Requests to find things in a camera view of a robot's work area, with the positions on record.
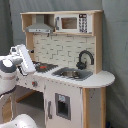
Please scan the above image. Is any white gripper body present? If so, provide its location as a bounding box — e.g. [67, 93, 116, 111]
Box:
[16, 44, 36, 74]

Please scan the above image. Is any small metal pot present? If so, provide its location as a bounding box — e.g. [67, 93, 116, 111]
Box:
[61, 71, 80, 78]

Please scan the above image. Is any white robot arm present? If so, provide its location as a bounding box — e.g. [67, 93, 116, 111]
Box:
[0, 44, 38, 128]

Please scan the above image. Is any wooden toy kitchen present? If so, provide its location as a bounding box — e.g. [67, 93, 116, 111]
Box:
[7, 9, 116, 128]

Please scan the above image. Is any black toy stovetop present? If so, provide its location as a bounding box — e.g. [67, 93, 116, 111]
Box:
[33, 61, 56, 73]

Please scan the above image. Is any right red stove knob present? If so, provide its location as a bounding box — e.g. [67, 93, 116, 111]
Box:
[32, 81, 38, 87]

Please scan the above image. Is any black toy faucet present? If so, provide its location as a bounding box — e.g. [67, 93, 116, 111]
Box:
[76, 50, 94, 70]

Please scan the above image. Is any white toy microwave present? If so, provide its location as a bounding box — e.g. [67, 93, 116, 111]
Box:
[55, 14, 92, 33]

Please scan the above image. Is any white cabinet door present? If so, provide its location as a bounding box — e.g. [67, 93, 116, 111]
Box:
[44, 81, 82, 128]

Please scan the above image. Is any grey toy sink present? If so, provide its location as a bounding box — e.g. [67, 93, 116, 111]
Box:
[53, 67, 92, 81]

